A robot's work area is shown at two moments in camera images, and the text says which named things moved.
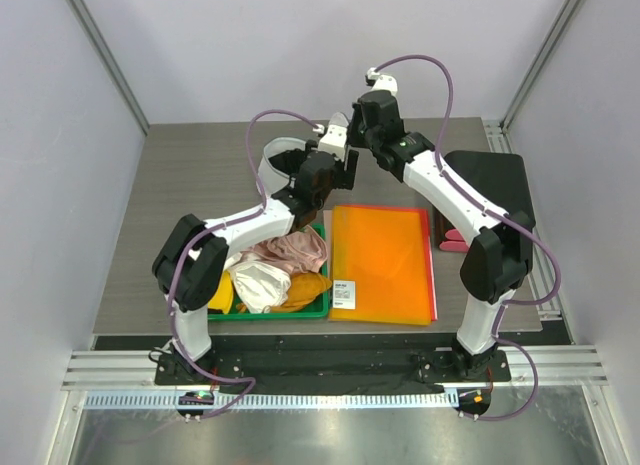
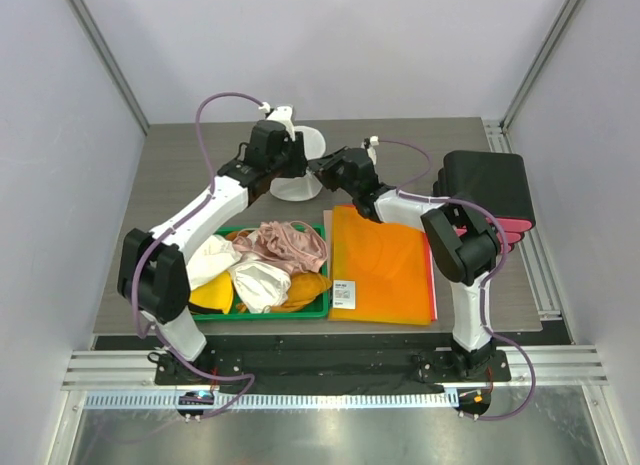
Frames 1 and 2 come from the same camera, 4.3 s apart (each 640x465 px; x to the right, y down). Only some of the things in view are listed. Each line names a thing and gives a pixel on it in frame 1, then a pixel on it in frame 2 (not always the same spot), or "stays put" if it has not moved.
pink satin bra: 302,250 stays put
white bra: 259,285 stays put
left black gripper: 345,179 to 300,164
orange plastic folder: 379,265 stays put
